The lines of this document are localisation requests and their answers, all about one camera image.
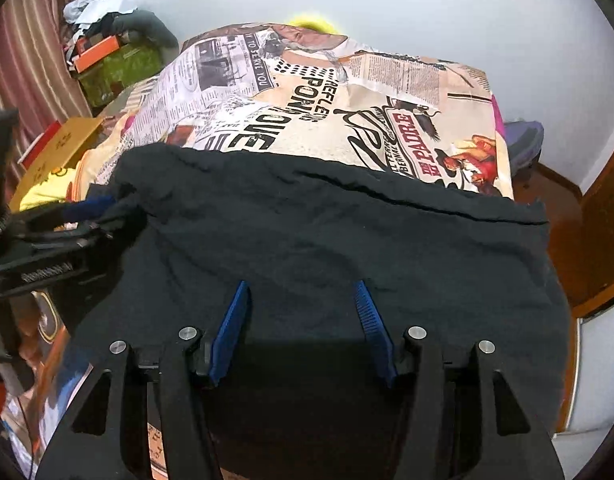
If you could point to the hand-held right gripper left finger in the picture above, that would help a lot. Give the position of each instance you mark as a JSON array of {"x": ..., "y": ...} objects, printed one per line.
[{"x": 229, "y": 330}]

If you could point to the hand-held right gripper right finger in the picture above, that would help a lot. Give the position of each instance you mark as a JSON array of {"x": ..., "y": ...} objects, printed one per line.
[{"x": 374, "y": 330}]

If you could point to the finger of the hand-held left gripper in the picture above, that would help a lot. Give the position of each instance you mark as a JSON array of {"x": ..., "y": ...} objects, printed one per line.
[
  {"x": 72, "y": 236},
  {"x": 82, "y": 208}
]

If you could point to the black garment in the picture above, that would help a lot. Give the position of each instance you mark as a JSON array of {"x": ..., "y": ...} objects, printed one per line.
[{"x": 337, "y": 240}]

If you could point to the pile of dark clothes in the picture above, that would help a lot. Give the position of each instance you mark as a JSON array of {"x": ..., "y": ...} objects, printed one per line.
[{"x": 142, "y": 25}]

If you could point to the yellow cloth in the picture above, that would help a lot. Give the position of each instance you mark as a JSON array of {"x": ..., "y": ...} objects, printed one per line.
[{"x": 47, "y": 190}]

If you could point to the cardboard box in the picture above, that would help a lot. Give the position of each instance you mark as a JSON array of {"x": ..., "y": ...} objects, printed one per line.
[{"x": 62, "y": 140}]

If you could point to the green box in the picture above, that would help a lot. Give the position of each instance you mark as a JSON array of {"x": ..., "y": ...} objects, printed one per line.
[{"x": 117, "y": 75}]

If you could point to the orange box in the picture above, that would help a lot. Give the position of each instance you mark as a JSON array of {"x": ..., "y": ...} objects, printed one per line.
[{"x": 94, "y": 52}]

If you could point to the striped curtain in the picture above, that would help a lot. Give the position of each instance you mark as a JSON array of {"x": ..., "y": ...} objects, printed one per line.
[{"x": 32, "y": 60}]

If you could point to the wooden door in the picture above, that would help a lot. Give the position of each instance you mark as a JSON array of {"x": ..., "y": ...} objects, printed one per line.
[{"x": 594, "y": 240}]

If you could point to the purple grey backpack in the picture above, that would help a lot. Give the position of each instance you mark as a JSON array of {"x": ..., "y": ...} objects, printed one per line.
[{"x": 524, "y": 145}]

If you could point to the pink cloth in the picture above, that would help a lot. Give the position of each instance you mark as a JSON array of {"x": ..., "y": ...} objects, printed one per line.
[{"x": 499, "y": 120}]

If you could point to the newspaper print blanket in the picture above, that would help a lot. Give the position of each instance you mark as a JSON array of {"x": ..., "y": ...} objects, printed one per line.
[{"x": 312, "y": 90}]

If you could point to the yellow pillow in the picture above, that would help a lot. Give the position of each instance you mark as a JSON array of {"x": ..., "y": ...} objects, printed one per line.
[{"x": 312, "y": 22}]

